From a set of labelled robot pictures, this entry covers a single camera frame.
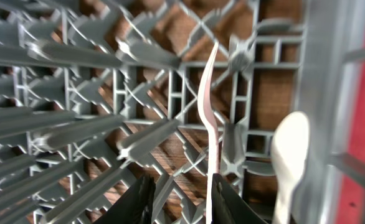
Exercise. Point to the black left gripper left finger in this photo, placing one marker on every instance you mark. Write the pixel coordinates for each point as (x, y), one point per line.
(135, 206)

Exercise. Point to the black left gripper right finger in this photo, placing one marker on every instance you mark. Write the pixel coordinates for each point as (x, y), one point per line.
(228, 207)

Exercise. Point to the white plastic spoon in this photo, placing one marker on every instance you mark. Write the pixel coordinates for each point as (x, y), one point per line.
(288, 155)

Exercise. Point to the grey dishwasher rack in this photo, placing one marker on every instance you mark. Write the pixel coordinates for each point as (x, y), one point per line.
(94, 94)

